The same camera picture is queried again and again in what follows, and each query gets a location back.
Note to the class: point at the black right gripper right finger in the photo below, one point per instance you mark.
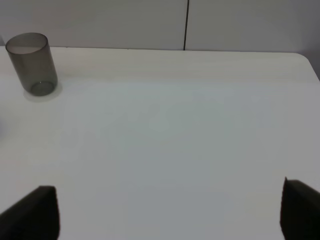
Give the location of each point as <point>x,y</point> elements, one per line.
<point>300,211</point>

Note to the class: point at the grey translucent plastic cup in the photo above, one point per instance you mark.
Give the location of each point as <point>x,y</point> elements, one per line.
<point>32,60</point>

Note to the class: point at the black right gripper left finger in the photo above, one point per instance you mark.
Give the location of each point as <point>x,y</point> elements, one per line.
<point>34,217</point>

